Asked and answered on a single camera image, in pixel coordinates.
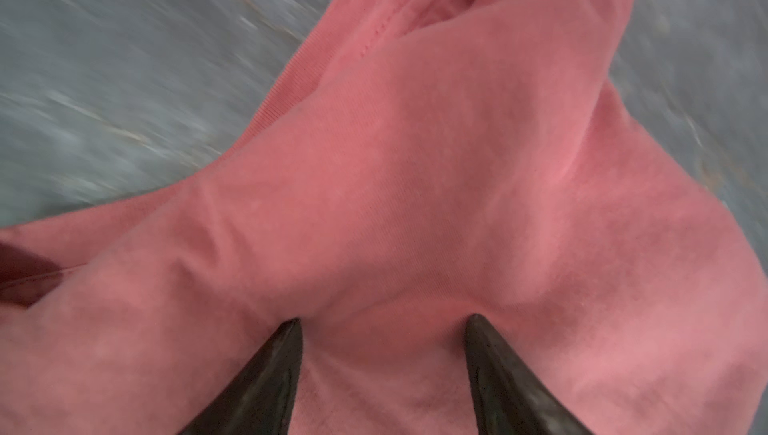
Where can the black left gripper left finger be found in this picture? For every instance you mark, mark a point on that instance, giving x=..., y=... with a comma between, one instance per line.
x=261, y=397

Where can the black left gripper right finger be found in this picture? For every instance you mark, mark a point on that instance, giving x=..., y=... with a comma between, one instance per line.
x=508, y=398

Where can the pink t shirt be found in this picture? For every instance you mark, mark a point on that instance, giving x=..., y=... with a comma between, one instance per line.
x=417, y=161

